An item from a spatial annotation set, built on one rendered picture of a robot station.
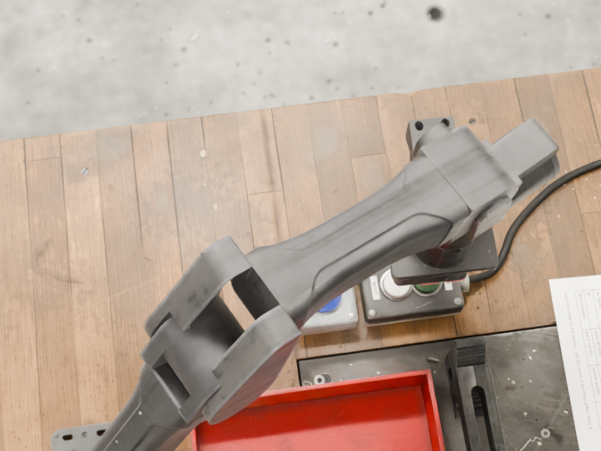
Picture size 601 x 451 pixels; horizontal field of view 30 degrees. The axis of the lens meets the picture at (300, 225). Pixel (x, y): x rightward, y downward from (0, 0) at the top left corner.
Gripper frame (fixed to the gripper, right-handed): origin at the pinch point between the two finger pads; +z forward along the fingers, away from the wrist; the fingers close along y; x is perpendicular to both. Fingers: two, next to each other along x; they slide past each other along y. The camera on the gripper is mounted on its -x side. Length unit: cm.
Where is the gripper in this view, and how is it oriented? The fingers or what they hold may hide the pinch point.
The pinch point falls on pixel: (430, 268)
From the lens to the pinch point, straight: 116.3
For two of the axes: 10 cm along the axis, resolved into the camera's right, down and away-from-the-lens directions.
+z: 0.0, 3.3, 9.4
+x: 1.1, 9.4, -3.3
